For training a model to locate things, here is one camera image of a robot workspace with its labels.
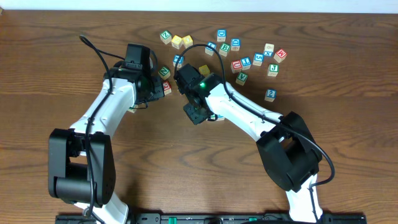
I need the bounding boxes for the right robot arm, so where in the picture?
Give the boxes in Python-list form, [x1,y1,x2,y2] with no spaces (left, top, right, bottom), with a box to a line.
[174,64,323,223]

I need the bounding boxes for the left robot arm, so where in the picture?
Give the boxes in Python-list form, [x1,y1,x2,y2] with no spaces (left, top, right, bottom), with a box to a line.
[48,44,164,223]

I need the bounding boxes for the red number 3 block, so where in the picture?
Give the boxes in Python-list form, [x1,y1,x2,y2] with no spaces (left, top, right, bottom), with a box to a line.
[163,81,172,95]

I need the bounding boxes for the green letter N block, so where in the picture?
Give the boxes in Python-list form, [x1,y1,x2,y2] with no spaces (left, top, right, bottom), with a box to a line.
[158,66,171,80]

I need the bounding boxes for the green number 4 block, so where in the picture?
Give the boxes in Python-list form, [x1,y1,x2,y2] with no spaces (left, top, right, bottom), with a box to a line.
[128,105,138,113]

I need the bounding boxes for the yellow block centre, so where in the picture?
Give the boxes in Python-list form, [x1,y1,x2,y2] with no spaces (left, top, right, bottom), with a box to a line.
[198,65,210,76]

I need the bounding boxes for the yellow block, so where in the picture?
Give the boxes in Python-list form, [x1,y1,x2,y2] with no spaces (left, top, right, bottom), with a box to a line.
[171,35,183,49]
[198,65,210,76]
[182,35,193,48]

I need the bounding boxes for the blue letter P block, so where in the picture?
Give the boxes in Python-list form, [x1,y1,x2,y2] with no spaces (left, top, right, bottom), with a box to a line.
[173,55,185,68]

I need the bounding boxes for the green letter V block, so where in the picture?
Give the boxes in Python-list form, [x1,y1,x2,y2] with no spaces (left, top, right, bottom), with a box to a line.
[236,72,248,86]

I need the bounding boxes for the green letter Z block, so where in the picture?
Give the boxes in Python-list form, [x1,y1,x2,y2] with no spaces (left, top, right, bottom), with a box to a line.
[160,30,172,45]

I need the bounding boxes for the yellow block top left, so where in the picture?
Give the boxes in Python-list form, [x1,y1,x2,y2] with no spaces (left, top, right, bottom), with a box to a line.
[171,35,183,49]

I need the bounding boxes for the red letter U block right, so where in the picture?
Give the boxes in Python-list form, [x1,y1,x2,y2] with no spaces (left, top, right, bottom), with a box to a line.
[231,60,243,73]

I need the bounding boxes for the yellow block top right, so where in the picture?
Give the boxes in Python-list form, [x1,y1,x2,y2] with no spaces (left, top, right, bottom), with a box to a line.
[182,35,193,48]

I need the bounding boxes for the blue letter I block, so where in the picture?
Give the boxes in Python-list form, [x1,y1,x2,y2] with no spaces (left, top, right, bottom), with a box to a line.
[241,57,252,70]

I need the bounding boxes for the green letter B block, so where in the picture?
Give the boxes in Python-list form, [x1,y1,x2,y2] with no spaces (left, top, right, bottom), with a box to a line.
[219,43,231,57]

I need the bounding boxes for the blue number 2 block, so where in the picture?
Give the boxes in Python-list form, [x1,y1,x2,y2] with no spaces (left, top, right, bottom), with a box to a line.
[264,89,277,102]

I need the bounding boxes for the blue letter D block lower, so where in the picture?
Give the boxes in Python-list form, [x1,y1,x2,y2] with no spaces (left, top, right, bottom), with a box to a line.
[231,38,241,51]

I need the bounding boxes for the blue letter d block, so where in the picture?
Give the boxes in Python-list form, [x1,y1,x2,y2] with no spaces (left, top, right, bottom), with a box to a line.
[231,38,241,51]
[216,29,226,42]

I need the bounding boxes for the blue letter D block upper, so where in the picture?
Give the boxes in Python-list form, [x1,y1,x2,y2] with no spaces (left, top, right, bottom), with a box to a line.
[216,29,226,42]

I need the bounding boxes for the blue number 5 block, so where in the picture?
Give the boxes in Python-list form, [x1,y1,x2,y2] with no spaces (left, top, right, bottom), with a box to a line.
[252,53,264,66]

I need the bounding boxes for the green letter J block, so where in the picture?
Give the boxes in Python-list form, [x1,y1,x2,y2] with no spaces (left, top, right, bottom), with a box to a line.
[267,63,279,77]

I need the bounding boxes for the blue letter X block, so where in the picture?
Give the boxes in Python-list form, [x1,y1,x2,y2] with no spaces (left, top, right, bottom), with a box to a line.
[264,43,274,57]

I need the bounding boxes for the red letter M block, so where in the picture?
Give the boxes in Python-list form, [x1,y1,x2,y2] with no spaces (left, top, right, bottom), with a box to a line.
[274,49,287,63]

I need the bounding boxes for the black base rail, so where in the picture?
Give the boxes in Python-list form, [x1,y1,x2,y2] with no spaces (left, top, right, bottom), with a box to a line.
[55,210,368,224]

